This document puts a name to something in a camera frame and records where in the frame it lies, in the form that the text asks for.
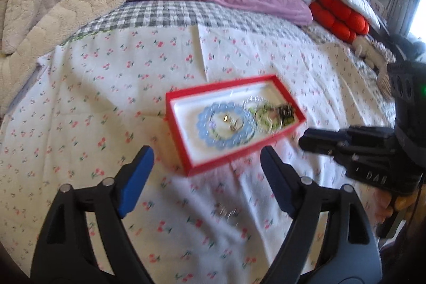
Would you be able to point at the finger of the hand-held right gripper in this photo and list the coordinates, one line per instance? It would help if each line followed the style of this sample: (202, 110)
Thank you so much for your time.
(362, 159)
(329, 137)

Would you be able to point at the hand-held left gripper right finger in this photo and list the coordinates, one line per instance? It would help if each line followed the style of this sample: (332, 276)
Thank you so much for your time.
(279, 182)

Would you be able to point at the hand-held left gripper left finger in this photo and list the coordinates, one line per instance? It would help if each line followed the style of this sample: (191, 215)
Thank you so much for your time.
(136, 182)

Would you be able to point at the silver earring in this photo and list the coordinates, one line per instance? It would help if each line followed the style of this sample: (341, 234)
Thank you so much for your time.
(227, 211)

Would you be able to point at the red jewelry box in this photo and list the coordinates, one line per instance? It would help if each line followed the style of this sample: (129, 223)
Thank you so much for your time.
(186, 134)

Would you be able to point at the person's right hand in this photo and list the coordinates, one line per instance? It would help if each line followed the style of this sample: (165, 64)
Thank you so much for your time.
(389, 207)

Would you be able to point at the green bead ornament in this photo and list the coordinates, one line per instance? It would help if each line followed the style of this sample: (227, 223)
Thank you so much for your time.
(266, 119)

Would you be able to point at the white plush toy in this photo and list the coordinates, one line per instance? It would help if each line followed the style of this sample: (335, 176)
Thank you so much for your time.
(369, 51)

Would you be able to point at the cherry print bedsheet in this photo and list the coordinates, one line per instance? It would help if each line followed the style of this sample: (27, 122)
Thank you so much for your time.
(100, 104)

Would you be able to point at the red knot cushion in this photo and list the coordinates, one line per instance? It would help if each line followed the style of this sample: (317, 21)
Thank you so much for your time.
(339, 17)

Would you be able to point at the grey checked sheet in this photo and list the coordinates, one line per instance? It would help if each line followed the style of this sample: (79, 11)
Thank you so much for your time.
(173, 14)

